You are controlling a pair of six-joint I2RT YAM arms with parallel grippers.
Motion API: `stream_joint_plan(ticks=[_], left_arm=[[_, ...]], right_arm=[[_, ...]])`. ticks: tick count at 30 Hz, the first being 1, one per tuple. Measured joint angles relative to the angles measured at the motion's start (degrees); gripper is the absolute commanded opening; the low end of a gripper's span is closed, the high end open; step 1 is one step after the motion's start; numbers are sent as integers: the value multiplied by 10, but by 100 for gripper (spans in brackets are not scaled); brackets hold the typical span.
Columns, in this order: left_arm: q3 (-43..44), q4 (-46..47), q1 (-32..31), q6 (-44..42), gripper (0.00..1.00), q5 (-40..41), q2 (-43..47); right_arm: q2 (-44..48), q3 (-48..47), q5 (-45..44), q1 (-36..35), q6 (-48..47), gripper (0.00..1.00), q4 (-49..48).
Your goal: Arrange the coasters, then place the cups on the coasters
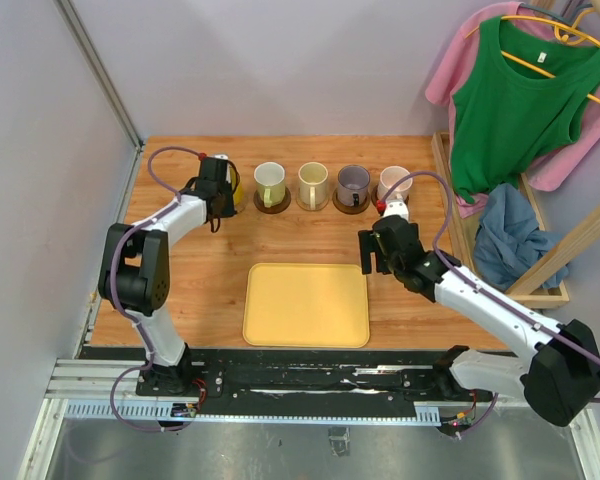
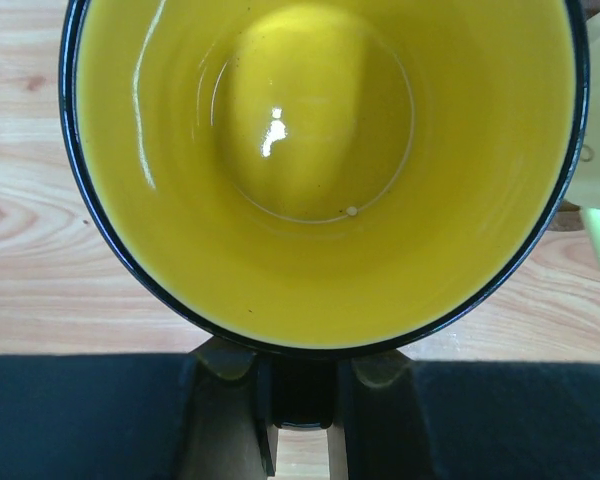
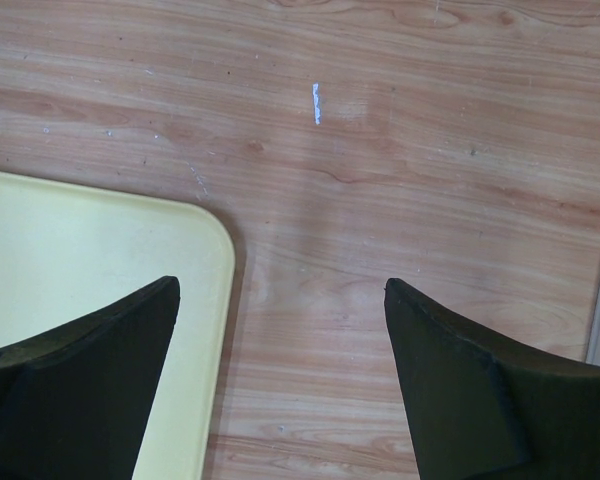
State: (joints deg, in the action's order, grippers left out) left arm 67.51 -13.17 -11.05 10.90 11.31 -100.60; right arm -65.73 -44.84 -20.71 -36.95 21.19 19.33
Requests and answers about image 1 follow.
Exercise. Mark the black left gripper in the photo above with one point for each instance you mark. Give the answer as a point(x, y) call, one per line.
point(228, 211)

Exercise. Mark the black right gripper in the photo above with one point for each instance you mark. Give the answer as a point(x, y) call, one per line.
point(369, 243)

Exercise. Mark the yellow glass mug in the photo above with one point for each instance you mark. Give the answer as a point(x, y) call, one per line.
point(237, 188)

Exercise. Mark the dark brown wooden coaster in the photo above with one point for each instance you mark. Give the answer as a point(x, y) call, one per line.
point(375, 197)
point(350, 210)
point(275, 209)

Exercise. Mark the white faceted mug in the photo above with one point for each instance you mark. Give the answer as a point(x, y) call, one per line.
point(270, 181)

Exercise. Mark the pink mug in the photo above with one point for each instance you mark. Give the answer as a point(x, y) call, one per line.
point(391, 183)

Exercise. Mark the purple black mug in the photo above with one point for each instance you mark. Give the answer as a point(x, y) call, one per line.
point(353, 185)

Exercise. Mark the cream mug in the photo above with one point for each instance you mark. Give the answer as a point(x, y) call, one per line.
point(313, 180)

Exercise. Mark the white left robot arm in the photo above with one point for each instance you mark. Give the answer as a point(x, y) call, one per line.
point(135, 270)

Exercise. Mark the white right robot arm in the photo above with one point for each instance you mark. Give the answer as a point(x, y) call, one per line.
point(553, 366)

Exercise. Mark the yellow plastic tray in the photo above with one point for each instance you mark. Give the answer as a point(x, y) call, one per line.
point(301, 305)

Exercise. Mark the blue cloth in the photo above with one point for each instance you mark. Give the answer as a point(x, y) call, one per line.
point(509, 240)

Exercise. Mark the green tank top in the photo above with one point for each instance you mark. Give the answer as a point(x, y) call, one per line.
point(501, 128)

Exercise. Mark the yellow clothes hanger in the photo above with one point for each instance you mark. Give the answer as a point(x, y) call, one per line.
point(570, 74)

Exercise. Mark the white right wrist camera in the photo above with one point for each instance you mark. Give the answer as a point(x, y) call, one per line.
point(393, 208)

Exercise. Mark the light wooden rack frame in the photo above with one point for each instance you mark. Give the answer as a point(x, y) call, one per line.
point(527, 290)

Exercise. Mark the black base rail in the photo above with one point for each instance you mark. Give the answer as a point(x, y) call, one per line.
point(415, 375)

